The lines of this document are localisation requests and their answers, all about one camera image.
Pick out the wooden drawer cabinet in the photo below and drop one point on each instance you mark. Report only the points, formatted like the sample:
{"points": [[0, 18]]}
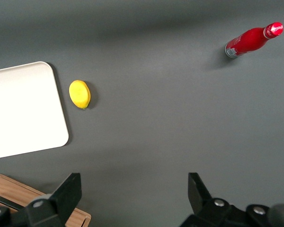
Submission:
{"points": [[11, 188]]}

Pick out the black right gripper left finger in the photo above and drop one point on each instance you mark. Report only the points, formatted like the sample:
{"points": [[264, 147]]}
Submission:
{"points": [[66, 196]]}

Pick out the white rectangular tray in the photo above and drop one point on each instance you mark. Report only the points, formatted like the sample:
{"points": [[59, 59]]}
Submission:
{"points": [[26, 106]]}

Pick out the red soda bottle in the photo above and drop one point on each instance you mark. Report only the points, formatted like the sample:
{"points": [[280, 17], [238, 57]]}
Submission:
{"points": [[248, 40]]}

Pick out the yellow lemon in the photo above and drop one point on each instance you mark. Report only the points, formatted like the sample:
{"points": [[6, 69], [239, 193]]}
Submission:
{"points": [[79, 94]]}

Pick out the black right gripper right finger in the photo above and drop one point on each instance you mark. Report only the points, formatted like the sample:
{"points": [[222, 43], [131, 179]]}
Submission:
{"points": [[198, 196]]}

